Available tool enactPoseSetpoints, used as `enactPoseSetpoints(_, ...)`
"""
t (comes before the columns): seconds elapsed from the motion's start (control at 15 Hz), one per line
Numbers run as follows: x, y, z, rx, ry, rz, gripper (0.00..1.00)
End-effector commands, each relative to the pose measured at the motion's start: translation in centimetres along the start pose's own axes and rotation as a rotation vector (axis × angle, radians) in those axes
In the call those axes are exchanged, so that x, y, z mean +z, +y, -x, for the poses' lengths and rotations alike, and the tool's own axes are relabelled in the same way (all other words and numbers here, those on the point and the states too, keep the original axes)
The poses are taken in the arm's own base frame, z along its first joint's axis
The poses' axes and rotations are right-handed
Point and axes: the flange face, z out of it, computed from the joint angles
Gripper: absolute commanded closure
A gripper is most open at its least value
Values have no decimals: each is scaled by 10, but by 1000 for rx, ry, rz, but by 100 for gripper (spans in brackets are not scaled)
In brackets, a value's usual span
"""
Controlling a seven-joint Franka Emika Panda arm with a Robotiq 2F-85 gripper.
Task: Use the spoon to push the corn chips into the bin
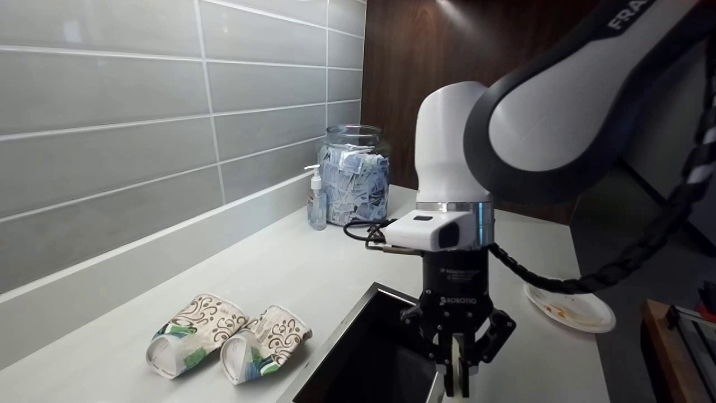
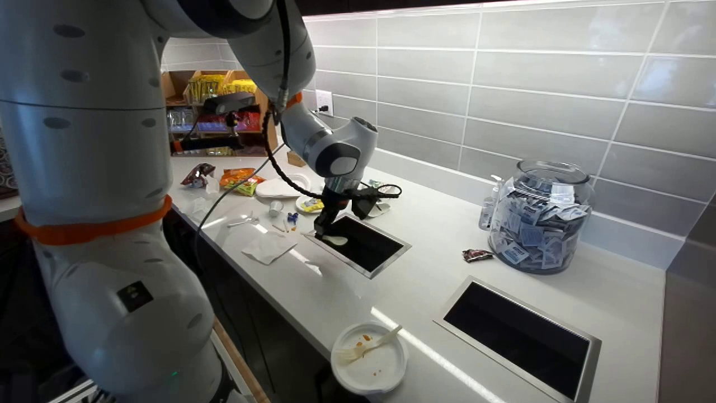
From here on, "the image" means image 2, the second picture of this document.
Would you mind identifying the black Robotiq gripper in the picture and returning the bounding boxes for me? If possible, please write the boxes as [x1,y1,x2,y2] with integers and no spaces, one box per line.
[313,188,352,237]

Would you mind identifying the small yellow-rimmed bowl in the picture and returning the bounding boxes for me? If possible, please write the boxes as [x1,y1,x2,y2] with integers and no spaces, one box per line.
[294,194,327,218]

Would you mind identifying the white cloth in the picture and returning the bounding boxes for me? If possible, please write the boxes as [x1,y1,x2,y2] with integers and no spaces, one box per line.
[243,230,300,267]

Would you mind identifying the orange chip bag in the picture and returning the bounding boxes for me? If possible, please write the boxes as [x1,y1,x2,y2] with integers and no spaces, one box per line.
[219,166,266,197]

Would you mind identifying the dark crumpled wrapper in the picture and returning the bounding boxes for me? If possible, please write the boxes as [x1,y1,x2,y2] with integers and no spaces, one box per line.
[180,162,217,191]

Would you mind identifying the white paper plate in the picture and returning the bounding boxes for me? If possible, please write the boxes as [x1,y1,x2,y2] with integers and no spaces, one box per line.
[329,320,412,396]

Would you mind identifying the small dark snack packet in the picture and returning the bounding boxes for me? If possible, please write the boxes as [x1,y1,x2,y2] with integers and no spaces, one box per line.
[461,247,498,265]

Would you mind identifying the small clear pump bottle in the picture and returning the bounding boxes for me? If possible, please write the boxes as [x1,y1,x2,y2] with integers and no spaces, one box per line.
[478,175,507,233]

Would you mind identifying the glass jar of blue packets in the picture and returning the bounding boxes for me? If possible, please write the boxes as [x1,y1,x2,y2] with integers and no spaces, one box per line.
[489,156,595,275]

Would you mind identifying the white wall outlet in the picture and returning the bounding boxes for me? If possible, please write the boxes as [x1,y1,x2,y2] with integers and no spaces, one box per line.
[313,88,336,118]

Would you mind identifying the orange strap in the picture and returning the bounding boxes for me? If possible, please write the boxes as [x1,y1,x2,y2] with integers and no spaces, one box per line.
[14,194,176,249]

